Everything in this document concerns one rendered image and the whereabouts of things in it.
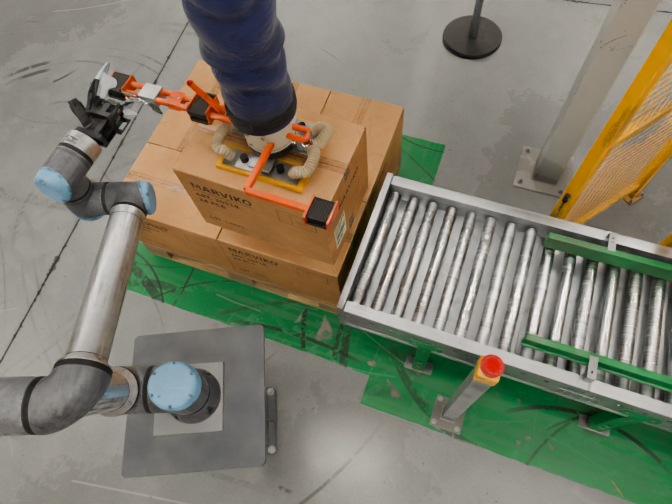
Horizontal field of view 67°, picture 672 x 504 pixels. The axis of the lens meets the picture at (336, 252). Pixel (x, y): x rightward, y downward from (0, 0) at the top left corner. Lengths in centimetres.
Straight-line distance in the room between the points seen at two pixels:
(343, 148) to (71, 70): 283
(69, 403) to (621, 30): 225
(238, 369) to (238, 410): 15
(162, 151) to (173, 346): 113
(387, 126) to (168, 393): 165
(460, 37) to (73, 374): 329
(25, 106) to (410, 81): 267
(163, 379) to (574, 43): 335
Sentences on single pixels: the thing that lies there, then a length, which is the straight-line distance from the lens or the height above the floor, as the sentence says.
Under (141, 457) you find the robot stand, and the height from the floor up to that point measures 75.
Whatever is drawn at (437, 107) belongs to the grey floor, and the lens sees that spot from 345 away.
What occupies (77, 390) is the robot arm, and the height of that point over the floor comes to 159.
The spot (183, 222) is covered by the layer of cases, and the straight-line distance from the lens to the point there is 250.
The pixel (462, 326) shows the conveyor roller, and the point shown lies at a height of 55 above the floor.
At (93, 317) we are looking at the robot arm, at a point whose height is 156.
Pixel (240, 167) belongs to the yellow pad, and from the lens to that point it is 182.
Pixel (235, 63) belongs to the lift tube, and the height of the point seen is 162.
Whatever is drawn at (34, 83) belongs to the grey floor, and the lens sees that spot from 438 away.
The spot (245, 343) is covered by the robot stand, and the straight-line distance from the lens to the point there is 196.
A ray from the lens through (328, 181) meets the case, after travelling 176.
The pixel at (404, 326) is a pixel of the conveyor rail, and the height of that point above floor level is 59.
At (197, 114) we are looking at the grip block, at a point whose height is 127.
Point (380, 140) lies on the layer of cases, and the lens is 258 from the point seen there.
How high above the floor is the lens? 258
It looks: 64 degrees down
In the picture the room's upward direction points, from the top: 10 degrees counter-clockwise
